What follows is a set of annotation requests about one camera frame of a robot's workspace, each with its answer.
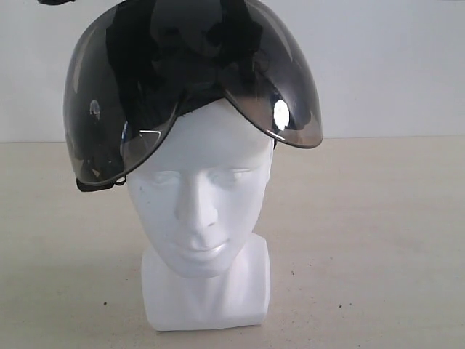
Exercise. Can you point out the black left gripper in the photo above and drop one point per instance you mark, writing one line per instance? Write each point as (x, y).
(55, 2)

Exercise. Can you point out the black helmet with tinted visor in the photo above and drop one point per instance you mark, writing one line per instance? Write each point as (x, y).
(141, 65)

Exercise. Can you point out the white mannequin head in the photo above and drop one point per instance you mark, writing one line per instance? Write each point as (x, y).
(198, 198)

